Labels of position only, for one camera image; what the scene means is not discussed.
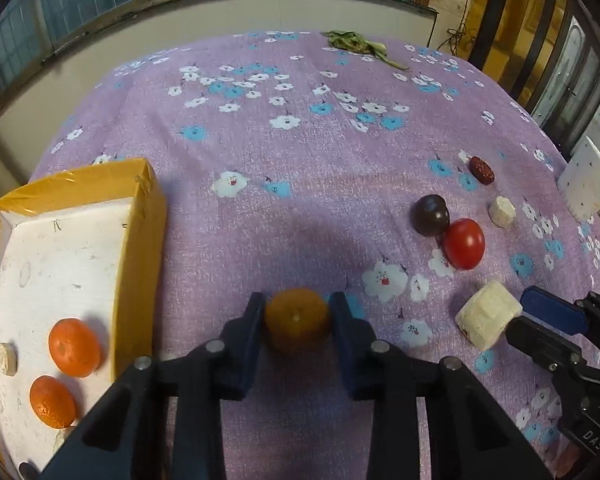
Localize green leafy vegetable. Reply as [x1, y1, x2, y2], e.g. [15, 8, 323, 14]
[320, 30, 411, 71]

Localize black hanging cable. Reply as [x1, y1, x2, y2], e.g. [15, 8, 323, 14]
[437, 10, 473, 58]

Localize red jujube date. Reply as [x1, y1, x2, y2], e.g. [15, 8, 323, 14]
[468, 156, 496, 186]

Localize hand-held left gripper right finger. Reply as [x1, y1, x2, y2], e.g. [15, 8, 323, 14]
[328, 291, 553, 480]

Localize white dotted cup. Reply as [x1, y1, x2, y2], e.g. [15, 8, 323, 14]
[557, 135, 600, 223]

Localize red tomato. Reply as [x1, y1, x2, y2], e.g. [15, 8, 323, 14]
[441, 218, 486, 271]

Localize white framed cabinet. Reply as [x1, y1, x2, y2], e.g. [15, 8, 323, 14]
[530, 10, 600, 151]

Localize yellow and black door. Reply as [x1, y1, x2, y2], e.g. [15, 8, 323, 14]
[467, 0, 586, 111]

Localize dark purple plum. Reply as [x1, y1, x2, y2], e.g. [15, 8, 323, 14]
[411, 194, 451, 237]

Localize small orange kumquat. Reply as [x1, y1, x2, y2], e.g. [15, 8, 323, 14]
[265, 287, 331, 353]

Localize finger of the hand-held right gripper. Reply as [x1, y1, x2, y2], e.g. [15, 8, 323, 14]
[504, 315, 588, 381]
[520, 285, 600, 337]

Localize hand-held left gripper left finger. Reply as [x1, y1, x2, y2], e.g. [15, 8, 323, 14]
[39, 291, 267, 480]

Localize yellow cardboard box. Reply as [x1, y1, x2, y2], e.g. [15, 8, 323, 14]
[0, 157, 168, 476]

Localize orange mandarin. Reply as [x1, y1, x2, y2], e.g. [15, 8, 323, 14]
[29, 375, 77, 429]
[48, 318, 102, 378]

